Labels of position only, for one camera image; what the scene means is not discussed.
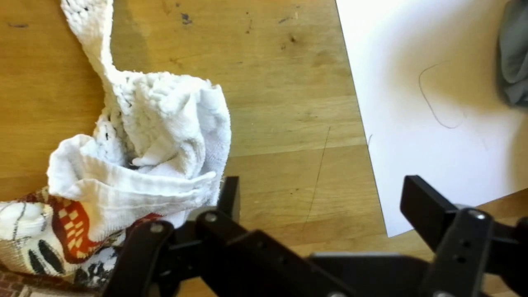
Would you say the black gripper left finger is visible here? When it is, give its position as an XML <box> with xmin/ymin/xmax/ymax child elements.
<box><xmin>102</xmin><ymin>174</ymin><xmax>261</xmax><ymax>297</ymax></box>

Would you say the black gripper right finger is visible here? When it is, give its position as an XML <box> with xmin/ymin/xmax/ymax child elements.
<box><xmin>399</xmin><ymin>173</ymin><xmax>528</xmax><ymax>297</ymax></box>

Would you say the white towel with red print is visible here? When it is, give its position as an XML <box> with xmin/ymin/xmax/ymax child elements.
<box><xmin>0</xmin><ymin>0</ymin><xmax>233</xmax><ymax>290</ymax></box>

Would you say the wooden roll-top desk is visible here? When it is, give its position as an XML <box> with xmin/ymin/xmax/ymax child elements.
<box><xmin>0</xmin><ymin>0</ymin><xmax>528</xmax><ymax>297</ymax></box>

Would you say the white paper sheet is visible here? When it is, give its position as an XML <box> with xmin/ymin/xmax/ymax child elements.
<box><xmin>335</xmin><ymin>0</ymin><xmax>528</xmax><ymax>237</ymax></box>

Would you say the blue cloth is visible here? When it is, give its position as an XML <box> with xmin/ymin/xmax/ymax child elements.
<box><xmin>497</xmin><ymin>0</ymin><xmax>528</xmax><ymax>108</ymax></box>

